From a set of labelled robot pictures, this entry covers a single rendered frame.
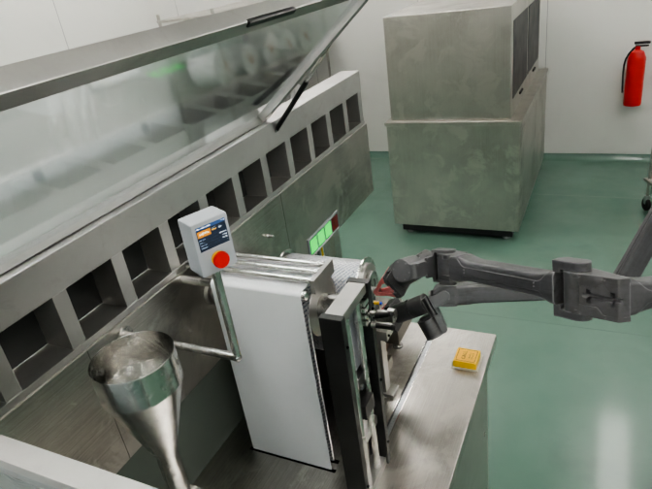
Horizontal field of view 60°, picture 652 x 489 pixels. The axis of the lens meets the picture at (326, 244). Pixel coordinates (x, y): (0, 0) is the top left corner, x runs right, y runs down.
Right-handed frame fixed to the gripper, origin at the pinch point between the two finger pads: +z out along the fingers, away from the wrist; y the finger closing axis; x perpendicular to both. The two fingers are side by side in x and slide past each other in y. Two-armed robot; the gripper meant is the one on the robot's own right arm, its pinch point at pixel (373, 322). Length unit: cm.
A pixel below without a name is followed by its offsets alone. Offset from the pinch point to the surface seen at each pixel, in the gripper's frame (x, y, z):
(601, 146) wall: -108, 444, -2
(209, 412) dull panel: 12, -44, 29
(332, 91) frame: 65, 56, -1
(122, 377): 41, -77, -6
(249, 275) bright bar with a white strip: 39, -38, -8
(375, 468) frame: -19.7, -38.9, -4.6
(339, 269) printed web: 22.4, -9.2, -7.9
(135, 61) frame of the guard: 76, -75, -50
